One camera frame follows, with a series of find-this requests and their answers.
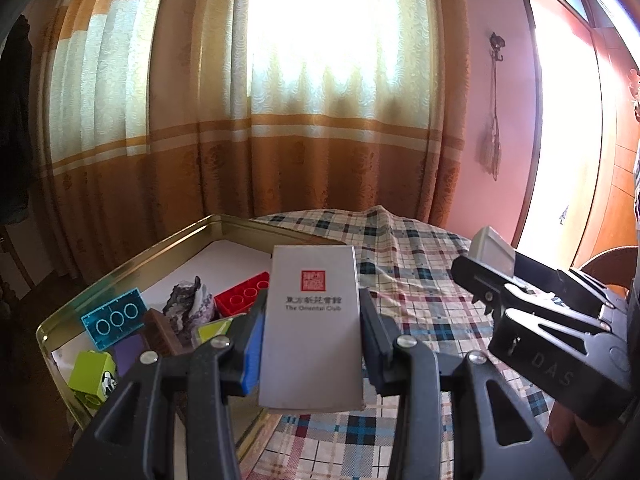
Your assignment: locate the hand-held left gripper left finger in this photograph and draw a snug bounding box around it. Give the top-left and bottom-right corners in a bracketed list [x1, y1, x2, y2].
[75, 290, 271, 480]

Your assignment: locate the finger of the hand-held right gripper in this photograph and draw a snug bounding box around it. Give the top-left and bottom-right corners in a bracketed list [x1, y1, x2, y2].
[451, 254, 610, 337]
[514, 252, 622, 307]

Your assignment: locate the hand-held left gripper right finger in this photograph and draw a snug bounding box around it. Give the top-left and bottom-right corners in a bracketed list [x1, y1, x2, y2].
[357, 289, 572, 480]

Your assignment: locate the white charger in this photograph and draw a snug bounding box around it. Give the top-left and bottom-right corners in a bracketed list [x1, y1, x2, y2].
[467, 225, 519, 276]

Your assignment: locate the red building block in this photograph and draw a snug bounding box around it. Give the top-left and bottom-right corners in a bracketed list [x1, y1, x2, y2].
[213, 270, 272, 317]

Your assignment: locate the copper framed box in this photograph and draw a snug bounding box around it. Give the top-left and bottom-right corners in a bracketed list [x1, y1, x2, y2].
[143, 308, 182, 359]

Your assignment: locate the purple block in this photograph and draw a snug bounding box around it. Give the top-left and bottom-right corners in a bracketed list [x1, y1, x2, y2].
[110, 332, 151, 379]

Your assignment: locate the gold rectangular tin box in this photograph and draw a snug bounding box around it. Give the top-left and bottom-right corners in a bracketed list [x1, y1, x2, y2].
[35, 213, 331, 469]

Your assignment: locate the teal building block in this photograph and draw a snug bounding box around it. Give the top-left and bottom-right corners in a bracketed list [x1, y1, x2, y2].
[80, 287, 147, 349]

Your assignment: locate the green building block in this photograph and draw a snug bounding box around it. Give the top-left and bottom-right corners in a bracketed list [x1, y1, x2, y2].
[67, 349, 119, 405]

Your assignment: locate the person's right hand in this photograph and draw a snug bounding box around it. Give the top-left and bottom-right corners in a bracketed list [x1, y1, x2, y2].
[544, 399, 627, 462]

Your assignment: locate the brown wicker chair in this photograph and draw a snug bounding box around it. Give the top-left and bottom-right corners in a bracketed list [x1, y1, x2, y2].
[569, 244, 640, 292]

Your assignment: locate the wooden door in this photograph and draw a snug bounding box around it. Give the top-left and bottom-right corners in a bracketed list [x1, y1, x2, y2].
[570, 5, 640, 267]

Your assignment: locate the orange and cream curtain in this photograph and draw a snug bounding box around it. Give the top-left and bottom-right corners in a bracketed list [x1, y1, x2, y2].
[29, 0, 174, 287]
[149, 0, 472, 232]

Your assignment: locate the hanging tassel cord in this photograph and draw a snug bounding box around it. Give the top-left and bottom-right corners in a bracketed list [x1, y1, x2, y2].
[480, 60, 503, 182]

